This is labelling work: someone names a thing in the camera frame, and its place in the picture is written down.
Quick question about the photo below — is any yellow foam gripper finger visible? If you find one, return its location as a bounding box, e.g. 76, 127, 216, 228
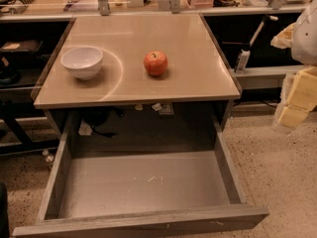
276, 66, 317, 129
270, 23, 294, 49

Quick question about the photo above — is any red apple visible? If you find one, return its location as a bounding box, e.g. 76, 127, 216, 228
144, 51, 168, 76

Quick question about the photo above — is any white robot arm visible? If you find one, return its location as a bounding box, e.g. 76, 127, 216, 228
270, 0, 317, 134

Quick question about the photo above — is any grey open top drawer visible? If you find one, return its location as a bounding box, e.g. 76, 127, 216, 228
13, 105, 268, 238

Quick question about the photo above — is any white ceramic bowl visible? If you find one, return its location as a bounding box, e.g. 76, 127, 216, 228
60, 47, 103, 80

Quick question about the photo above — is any small plastic bottle on floor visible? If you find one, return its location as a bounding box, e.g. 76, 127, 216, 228
43, 150, 54, 169

